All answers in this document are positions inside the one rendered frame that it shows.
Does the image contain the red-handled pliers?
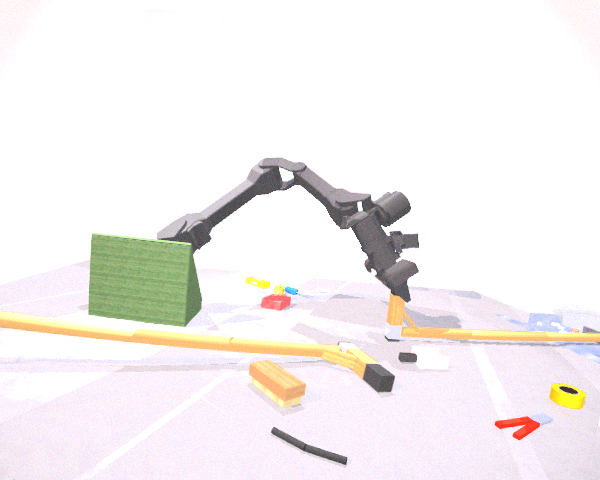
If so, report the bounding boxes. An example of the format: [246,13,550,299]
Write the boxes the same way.
[495,413,553,440]

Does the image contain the grey bent rod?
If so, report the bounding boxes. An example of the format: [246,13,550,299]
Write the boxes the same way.
[271,427,347,465]

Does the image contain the long yellow pole with dark tip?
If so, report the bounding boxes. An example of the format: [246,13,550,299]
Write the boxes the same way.
[0,311,395,393]

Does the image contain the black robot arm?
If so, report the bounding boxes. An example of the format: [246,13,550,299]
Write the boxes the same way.
[157,157,419,255]

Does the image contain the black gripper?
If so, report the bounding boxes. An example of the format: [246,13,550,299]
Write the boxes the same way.
[361,232,420,303]

